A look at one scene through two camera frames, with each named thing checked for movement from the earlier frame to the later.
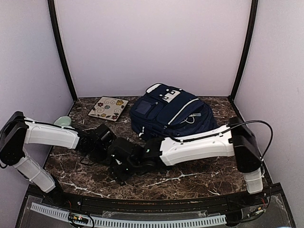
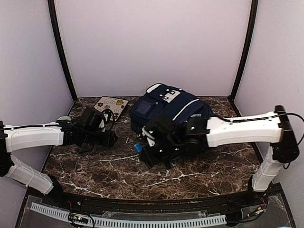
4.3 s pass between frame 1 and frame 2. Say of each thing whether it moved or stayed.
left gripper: moved
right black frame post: stayed
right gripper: moved
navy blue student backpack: stayed
